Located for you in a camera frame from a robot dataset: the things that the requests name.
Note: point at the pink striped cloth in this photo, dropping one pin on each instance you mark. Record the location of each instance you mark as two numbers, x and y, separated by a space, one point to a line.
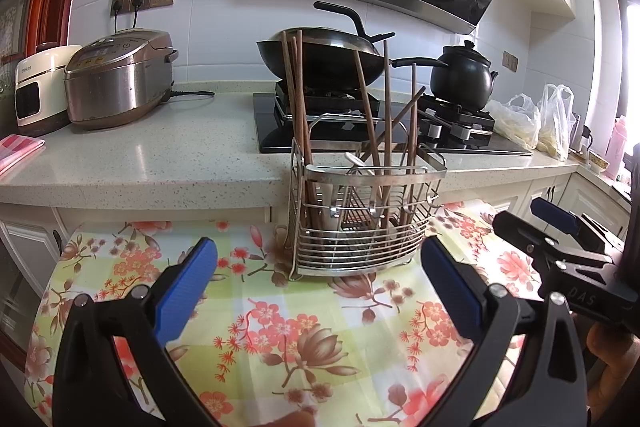
17 152

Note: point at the pink bottle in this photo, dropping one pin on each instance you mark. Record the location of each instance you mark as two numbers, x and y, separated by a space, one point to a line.
616 149

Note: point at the black wok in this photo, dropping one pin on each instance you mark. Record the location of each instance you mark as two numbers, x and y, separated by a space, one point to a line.
325 64

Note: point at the small patterned bowl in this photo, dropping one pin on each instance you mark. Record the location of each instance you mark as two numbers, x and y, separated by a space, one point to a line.
599 163

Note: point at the black gas stove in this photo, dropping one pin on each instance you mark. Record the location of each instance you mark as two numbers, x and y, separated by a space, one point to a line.
270 127

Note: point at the floral tablecloth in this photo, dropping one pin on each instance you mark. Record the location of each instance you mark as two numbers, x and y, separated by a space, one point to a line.
280 307

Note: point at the silver rice cooker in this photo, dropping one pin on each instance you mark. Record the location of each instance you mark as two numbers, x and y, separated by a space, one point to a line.
115 82

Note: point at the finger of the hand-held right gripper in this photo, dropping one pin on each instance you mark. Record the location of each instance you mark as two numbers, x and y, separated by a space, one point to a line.
552 211
520 232

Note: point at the person's left hand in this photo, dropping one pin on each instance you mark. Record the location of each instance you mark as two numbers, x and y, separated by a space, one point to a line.
292 419

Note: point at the black clay pot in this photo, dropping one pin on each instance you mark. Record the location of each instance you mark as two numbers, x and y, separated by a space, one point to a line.
460 79

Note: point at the white countertop appliance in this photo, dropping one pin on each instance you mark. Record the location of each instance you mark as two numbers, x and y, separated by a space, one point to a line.
42 72

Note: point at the silver thermos bottle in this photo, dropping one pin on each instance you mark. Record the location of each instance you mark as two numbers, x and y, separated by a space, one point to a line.
576 134

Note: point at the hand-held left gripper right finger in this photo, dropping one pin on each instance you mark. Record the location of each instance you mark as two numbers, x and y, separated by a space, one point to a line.
452 287

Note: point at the bright window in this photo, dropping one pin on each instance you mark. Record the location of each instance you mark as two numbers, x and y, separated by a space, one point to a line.
631 57

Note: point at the wall switch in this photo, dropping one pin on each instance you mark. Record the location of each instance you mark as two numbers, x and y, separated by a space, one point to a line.
509 61

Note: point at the brown wooden chopstick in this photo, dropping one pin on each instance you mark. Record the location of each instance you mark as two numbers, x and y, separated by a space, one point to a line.
295 52
367 107
413 117
386 97
397 124
301 44
287 52
410 104

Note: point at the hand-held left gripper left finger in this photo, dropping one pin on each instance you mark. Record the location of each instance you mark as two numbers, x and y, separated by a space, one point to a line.
185 292

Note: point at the person's right hand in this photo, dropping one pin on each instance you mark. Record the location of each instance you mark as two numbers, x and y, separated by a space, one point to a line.
607 352

